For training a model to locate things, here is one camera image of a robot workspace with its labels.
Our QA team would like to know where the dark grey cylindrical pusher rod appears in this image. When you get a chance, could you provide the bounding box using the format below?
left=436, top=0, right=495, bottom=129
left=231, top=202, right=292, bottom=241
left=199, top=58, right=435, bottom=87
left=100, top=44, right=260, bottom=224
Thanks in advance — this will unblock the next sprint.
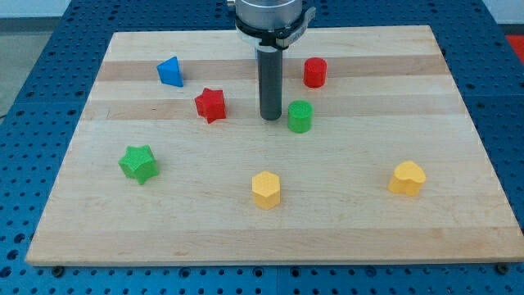
left=257, top=51, right=282, bottom=120

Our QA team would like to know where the green cylinder block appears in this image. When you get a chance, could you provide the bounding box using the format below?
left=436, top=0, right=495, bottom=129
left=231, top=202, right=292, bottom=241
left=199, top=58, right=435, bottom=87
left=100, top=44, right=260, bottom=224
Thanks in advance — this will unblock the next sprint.
left=287, top=100, right=314, bottom=134

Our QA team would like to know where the yellow hexagon block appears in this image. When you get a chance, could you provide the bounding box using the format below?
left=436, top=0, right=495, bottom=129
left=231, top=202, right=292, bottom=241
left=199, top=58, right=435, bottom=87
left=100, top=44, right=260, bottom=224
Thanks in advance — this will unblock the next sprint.
left=251, top=171, right=281, bottom=210

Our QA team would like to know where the red cylinder block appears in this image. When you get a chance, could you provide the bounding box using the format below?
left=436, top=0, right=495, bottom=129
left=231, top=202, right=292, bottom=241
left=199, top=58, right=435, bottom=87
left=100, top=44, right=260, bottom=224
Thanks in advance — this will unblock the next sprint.
left=303, top=57, right=328, bottom=89

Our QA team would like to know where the red star block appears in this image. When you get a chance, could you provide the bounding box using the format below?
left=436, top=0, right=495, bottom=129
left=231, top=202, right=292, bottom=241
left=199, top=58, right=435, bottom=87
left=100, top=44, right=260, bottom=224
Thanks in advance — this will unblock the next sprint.
left=194, top=88, right=227, bottom=124

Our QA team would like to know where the blue triangle block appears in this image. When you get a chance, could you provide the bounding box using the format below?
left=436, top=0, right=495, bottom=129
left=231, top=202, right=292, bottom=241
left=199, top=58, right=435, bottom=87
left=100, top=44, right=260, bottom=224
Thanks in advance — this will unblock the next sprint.
left=156, top=57, right=183, bottom=87

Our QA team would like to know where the wooden board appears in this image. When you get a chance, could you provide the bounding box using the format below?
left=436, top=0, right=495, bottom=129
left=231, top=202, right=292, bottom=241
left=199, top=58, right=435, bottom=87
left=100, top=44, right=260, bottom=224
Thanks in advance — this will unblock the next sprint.
left=26, top=25, right=523, bottom=266

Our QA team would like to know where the green star block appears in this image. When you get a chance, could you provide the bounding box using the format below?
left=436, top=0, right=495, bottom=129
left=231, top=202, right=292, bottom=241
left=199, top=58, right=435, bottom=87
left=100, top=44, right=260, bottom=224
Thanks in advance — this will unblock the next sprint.
left=118, top=145, right=160, bottom=185

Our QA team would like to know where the yellow heart block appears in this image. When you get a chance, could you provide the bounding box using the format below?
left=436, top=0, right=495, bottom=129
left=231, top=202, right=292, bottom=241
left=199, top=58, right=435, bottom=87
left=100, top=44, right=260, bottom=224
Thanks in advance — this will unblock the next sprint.
left=387, top=161, right=427, bottom=197

